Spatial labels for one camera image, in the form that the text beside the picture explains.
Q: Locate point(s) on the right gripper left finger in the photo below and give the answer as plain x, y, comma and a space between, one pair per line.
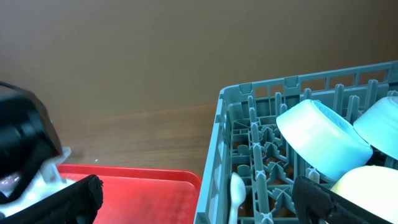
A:
66, 201

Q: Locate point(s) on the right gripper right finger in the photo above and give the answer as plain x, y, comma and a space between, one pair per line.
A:
314, 203

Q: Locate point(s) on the yellow plastic cup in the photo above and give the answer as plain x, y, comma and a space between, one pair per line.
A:
373, 188

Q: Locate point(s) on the light blue bowl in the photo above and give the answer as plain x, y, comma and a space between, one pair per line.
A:
323, 138

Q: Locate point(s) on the white plastic spoon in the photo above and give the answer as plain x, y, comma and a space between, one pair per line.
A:
237, 196

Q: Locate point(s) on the mint green bowl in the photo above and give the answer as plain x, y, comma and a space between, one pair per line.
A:
378, 126

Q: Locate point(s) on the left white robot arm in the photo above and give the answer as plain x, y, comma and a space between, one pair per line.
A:
30, 151

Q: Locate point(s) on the grey dishwasher rack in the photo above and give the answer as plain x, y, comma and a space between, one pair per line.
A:
246, 140

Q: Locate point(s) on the red serving tray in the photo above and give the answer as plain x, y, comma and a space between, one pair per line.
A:
140, 195

